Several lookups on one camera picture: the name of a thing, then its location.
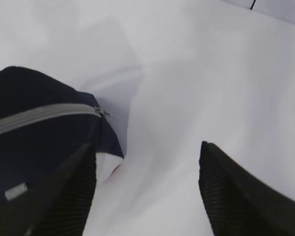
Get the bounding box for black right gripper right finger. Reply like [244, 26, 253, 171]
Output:
[199, 141, 295, 236]

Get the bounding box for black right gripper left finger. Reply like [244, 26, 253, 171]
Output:
[0, 144, 96, 236]

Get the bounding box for navy blue lunch bag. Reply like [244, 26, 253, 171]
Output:
[0, 66, 124, 205]

